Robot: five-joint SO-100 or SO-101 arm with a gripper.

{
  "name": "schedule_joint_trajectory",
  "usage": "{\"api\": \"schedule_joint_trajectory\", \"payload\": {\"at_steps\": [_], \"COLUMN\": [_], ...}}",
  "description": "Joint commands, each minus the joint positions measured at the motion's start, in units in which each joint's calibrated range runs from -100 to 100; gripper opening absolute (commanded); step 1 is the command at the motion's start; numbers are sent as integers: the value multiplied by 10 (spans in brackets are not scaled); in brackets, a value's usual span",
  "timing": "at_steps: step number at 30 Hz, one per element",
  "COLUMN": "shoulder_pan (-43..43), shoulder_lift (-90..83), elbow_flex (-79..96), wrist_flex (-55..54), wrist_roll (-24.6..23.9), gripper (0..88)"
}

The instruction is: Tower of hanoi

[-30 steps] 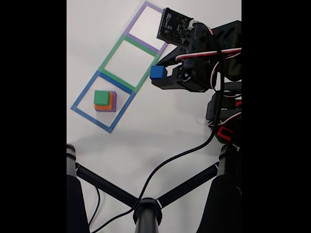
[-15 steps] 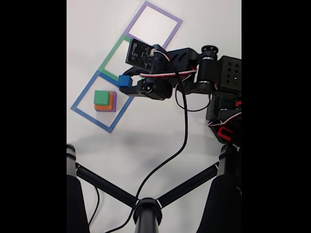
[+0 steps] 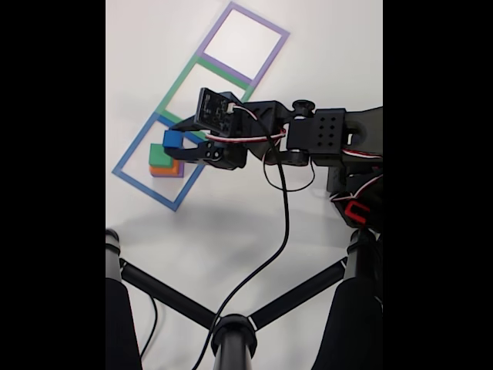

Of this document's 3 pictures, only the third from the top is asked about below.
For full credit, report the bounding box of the small blue block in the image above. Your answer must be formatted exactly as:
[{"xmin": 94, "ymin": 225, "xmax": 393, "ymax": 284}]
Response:
[{"xmin": 162, "ymin": 130, "xmax": 184, "ymax": 150}]

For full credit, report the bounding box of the large purple block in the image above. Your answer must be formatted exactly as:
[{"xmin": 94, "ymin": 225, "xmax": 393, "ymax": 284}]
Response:
[{"xmin": 150, "ymin": 161, "xmax": 186, "ymax": 179}]

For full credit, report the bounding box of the orange block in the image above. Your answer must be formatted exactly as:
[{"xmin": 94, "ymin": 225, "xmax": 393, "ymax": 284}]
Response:
[{"xmin": 148, "ymin": 158, "xmax": 182, "ymax": 177}]

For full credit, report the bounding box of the green block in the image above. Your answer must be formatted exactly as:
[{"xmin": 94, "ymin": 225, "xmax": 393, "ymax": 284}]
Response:
[{"xmin": 149, "ymin": 143, "xmax": 173, "ymax": 167}]

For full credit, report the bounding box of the green tape square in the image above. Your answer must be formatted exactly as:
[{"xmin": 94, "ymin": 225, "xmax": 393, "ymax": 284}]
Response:
[{"xmin": 158, "ymin": 53, "xmax": 256, "ymax": 142}]

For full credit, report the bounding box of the blue tape square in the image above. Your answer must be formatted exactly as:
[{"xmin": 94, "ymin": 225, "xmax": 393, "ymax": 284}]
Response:
[{"xmin": 112, "ymin": 111, "xmax": 216, "ymax": 212}]

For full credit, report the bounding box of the purple tape square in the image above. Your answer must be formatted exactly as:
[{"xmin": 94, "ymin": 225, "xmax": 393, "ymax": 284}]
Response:
[{"xmin": 198, "ymin": 1, "xmax": 290, "ymax": 88}]

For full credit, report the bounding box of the red table clamp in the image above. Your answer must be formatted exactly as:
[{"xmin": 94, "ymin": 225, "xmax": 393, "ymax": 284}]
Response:
[{"xmin": 344, "ymin": 200, "xmax": 371, "ymax": 224}]

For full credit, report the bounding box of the black tripod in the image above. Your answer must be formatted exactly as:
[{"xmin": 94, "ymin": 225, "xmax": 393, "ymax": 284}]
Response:
[{"xmin": 106, "ymin": 227, "xmax": 384, "ymax": 370}]

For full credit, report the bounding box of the red white servo wire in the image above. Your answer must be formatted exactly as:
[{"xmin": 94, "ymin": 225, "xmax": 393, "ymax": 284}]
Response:
[{"xmin": 203, "ymin": 103, "xmax": 384, "ymax": 205}]

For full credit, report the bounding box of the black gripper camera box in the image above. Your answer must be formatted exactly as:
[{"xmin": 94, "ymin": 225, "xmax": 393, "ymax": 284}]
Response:
[{"xmin": 194, "ymin": 87, "xmax": 243, "ymax": 138}]

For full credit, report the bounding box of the thick black cable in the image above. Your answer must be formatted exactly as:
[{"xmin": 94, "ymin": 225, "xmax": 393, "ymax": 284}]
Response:
[{"xmin": 191, "ymin": 115, "xmax": 290, "ymax": 370}]

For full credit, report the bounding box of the thin black cable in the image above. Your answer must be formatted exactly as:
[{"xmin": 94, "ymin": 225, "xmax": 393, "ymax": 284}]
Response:
[{"xmin": 139, "ymin": 297, "xmax": 159, "ymax": 359}]

